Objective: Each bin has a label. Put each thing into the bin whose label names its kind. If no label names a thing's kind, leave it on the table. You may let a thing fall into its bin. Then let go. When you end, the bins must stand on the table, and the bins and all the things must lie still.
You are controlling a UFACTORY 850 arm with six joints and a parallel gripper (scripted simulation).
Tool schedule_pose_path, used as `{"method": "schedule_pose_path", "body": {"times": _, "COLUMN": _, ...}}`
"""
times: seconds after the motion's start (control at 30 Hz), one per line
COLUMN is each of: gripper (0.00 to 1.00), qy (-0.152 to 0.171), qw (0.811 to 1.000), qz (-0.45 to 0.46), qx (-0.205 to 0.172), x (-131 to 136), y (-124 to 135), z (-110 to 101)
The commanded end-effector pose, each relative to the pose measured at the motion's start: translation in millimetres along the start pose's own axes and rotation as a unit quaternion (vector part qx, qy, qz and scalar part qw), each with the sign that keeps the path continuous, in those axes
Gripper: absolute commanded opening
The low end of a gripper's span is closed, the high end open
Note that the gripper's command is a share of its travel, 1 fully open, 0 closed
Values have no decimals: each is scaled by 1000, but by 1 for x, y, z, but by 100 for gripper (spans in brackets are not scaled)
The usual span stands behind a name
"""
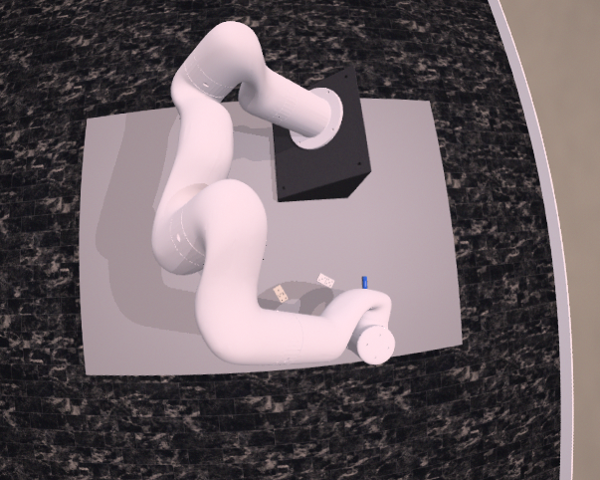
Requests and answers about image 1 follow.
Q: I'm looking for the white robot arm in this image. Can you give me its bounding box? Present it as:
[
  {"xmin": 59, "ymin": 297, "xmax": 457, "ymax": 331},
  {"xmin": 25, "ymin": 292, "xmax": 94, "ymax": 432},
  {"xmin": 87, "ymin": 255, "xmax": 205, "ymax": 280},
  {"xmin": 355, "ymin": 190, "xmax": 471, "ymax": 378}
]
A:
[{"xmin": 151, "ymin": 21, "xmax": 395, "ymax": 365}]

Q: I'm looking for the white domino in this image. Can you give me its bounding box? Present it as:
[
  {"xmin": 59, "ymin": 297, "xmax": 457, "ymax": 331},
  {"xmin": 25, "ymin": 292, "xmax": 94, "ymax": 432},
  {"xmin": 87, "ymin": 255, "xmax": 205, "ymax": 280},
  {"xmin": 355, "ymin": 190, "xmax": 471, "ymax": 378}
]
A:
[
  {"xmin": 274, "ymin": 286, "xmax": 288, "ymax": 303},
  {"xmin": 317, "ymin": 274, "xmax": 334, "ymax": 288}
]

